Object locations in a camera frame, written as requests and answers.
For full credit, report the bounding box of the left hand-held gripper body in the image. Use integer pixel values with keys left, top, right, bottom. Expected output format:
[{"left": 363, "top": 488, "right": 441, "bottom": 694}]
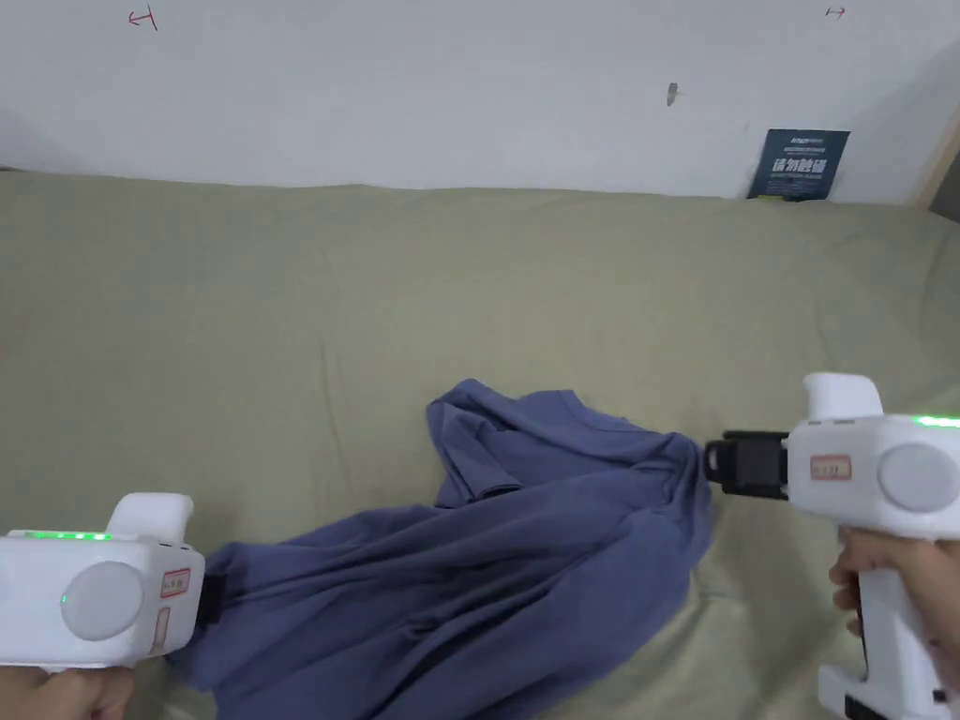
[{"left": 0, "top": 492, "right": 225, "bottom": 673}]

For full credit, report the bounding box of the bed with pale green sheet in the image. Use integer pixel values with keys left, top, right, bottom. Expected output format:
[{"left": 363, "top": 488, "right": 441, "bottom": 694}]
[{"left": 0, "top": 168, "right": 960, "bottom": 720}]

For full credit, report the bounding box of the person's right hand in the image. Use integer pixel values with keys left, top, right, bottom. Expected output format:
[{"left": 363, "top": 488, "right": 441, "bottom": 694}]
[{"left": 829, "top": 524, "right": 960, "bottom": 663}]

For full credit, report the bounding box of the dark blue printed sign card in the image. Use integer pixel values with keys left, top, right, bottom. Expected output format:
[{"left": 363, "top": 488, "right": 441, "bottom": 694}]
[{"left": 745, "top": 128, "right": 852, "bottom": 203}]

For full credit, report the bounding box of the person's left hand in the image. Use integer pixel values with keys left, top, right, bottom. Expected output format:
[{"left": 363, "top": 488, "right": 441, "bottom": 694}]
[{"left": 0, "top": 663, "right": 141, "bottom": 720}]

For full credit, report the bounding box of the dark blue shirt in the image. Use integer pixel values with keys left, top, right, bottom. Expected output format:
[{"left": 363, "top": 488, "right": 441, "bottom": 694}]
[{"left": 166, "top": 378, "right": 718, "bottom": 720}]

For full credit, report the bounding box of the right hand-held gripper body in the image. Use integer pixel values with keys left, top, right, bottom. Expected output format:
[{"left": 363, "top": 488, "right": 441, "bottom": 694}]
[{"left": 737, "top": 372, "right": 960, "bottom": 720}]

